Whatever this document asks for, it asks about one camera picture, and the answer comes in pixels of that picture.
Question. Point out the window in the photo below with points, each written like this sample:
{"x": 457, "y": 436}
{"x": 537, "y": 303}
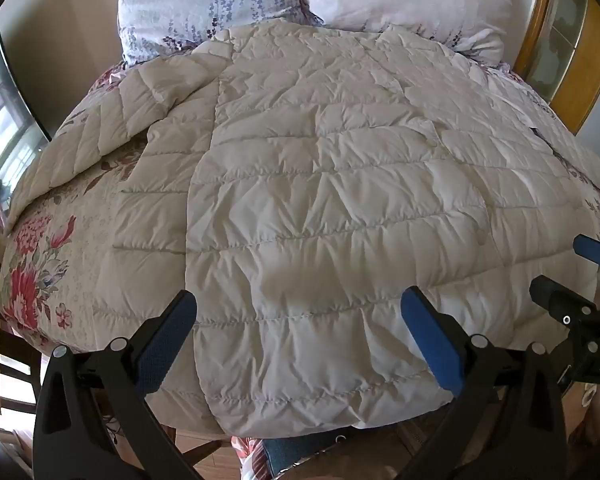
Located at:
{"x": 5, "y": 110}

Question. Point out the floral bed quilt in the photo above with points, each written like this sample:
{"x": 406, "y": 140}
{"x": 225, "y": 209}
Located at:
{"x": 45, "y": 270}

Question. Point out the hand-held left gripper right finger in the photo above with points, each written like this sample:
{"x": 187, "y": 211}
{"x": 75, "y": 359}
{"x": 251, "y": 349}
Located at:
{"x": 432, "y": 332}

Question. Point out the wooden chair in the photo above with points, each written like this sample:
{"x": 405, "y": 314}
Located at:
{"x": 17, "y": 380}

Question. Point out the person's blue denim pants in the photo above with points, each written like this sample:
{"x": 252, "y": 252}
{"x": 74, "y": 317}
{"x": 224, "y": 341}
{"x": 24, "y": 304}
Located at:
{"x": 300, "y": 452}

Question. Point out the wooden cabinet with glass door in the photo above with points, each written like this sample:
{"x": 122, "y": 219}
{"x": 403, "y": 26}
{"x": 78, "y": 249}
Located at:
{"x": 565, "y": 35}

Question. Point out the cream quilted duvet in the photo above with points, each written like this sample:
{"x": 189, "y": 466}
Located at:
{"x": 330, "y": 200}

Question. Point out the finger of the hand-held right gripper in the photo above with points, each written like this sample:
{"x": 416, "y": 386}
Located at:
{"x": 597, "y": 252}
{"x": 555, "y": 300}

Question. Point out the bluish floral pillow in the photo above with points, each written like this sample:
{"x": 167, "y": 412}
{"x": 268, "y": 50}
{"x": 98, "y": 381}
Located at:
{"x": 195, "y": 5}

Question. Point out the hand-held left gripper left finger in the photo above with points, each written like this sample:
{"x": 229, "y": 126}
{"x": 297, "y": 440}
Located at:
{"x": 167, "y": 332}

